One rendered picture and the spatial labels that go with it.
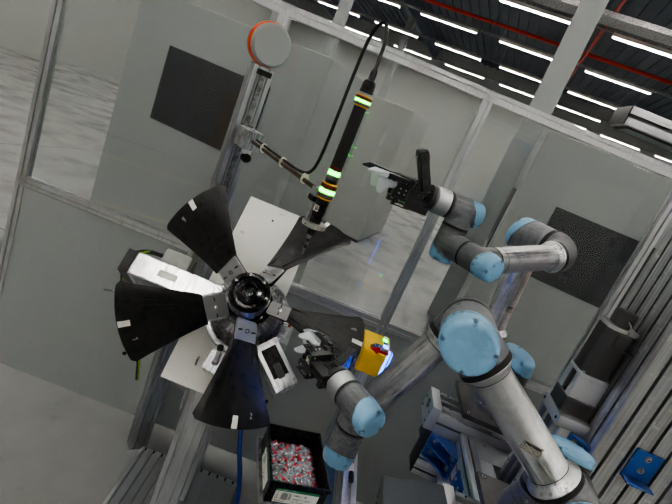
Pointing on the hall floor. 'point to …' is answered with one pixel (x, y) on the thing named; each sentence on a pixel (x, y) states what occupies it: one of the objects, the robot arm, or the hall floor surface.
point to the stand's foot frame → (147, 464)
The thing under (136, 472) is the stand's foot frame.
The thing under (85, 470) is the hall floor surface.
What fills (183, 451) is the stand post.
